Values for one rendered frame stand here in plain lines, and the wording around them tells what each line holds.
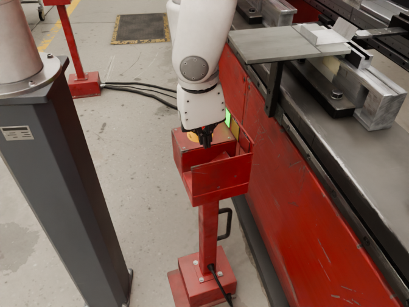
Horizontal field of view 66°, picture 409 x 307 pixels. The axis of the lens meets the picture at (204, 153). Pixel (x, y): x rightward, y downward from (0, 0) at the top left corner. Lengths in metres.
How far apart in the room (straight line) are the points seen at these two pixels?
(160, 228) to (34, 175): 0.89
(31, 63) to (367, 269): 0.77
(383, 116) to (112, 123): 1.84
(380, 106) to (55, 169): 0.74
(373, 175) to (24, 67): 0.72
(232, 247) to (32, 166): 1.01
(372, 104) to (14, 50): 0.74
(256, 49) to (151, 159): 1.30
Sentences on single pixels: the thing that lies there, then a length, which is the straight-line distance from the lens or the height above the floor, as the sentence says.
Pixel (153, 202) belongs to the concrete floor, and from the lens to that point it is 1.73.
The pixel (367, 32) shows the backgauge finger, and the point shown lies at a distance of 0.99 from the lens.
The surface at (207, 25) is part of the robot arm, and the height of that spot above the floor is 1.15.
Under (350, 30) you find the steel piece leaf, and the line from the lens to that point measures 0.93.
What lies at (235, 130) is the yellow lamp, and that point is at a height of 0.81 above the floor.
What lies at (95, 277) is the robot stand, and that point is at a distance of 1.23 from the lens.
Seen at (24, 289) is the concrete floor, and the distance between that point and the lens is 1.65.
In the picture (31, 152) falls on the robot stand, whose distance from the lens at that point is 0.81.
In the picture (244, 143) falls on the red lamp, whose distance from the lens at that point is 0.80.
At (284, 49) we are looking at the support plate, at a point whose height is 1.00.
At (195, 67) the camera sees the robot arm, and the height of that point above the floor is 1.09.
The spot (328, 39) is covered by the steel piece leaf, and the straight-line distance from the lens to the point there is 0.91.
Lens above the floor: 1.32
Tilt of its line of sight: 42 degrees down
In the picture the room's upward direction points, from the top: straight up
